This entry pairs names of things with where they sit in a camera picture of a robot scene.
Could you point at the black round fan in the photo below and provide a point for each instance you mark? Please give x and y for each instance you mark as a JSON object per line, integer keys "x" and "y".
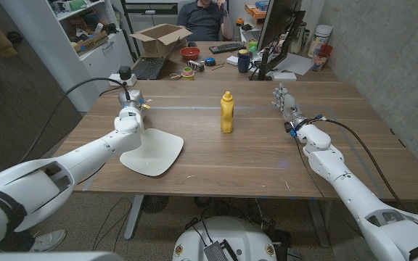
{"x": 154, "y": 203}

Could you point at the white paper sheet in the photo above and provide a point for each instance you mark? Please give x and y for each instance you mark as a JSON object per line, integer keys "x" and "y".
{"x": 296, "y": 64}

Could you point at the open cardboard box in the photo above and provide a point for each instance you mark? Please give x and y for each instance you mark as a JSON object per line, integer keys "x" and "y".
{"x": 158, "y": 41}

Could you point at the black keyboard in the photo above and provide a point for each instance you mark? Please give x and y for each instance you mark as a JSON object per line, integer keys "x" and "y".
{"x": 226, "y": 48}

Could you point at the green cup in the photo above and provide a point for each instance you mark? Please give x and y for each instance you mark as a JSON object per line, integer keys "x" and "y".
{"x": 253, "y": 46}

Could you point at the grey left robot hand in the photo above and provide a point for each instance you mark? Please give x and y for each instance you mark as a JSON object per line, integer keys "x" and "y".
{"x": 131, "y": 98}

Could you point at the white power strip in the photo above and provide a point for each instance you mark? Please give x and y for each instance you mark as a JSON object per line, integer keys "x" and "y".
{"x": 116, "y": 81}

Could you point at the grey table leg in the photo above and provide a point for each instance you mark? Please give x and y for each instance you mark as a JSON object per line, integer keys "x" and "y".
{"x": 133, "y": 219}
{"x": 318, "y": 224}

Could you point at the red bowl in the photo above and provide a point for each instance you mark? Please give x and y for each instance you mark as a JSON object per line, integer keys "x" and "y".
{"x": 190, "y": 54}

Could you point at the blue round gadget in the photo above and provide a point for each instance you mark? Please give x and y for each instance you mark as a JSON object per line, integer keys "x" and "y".
{"x": 210, "y": 61}

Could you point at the black laptop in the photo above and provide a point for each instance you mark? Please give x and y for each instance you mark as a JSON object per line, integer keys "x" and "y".
{"x": 149, "y": 68}

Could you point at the person in dark shirt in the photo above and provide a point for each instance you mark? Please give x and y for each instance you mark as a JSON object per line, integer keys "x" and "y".
{"x": 201, "y": 21}

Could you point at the white sneaker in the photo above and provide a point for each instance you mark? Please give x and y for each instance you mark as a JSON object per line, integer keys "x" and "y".
{"x": 51, "y": 239}

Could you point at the dark blue mug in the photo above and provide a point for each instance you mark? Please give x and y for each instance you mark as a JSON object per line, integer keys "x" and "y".
{"x": 244, "y": 63}

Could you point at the black power adapter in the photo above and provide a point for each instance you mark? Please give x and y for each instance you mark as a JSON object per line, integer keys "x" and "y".
{"x": 125, "y": 72}

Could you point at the colourful tape roll stack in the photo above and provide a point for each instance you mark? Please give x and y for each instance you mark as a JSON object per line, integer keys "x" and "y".
{"x": 188, "y": 74}

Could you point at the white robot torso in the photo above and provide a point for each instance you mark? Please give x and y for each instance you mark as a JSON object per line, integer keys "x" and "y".
{"x": 238, "y": 235}

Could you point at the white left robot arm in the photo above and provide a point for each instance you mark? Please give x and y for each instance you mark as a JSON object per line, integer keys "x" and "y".
{"x": 85, "y": 156}

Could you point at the small white box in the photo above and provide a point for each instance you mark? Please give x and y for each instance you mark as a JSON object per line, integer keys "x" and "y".
{"x": 232, "y": 60}

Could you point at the black device on torso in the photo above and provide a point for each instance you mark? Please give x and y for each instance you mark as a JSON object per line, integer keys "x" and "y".
{"x": 216, "y": 252}

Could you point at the white paper plate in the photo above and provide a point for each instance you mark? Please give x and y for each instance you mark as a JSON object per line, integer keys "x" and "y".
{"x": 158, "y": 152}

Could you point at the flat white box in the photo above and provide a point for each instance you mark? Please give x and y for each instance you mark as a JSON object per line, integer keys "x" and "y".
{"x": 284, "y": 76}

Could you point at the small orange jar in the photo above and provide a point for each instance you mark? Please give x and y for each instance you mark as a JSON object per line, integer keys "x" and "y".
{"x": 240, "y": 21}

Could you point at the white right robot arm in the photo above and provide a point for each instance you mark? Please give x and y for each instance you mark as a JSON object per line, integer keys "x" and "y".
{"x": 354, "y": 195}

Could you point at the white shelf cabinet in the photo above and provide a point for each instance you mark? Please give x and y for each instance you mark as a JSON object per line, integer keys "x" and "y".
{"x": 100, "y": 54}

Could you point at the white canister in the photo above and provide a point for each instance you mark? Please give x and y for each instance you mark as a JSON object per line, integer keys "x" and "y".
{"x": 319, "y": 40}

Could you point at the brown cardboard box with print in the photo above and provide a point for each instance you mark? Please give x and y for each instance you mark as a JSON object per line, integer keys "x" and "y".
{"x": 92, "y": 42}

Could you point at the black monitor with stand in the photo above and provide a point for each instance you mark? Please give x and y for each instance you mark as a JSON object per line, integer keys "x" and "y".
{"x": 278, "y": 21}

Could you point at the dark steel bottle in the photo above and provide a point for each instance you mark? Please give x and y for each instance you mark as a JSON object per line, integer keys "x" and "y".
{"x": 298, "y": 40}

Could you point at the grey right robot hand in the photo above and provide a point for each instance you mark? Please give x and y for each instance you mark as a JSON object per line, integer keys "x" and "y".
{"x": 289, "y": 105}

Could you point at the orange box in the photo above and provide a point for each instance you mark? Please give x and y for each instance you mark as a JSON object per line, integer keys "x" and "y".
{"x": 255, "y": 12}

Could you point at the grey striped box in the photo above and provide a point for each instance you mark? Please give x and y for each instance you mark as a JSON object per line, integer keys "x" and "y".
{"x": 196, "y": 66}

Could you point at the yellow mustard bottle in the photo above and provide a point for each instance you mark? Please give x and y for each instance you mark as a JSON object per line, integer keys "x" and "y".
{"x": 227, "y": 116}

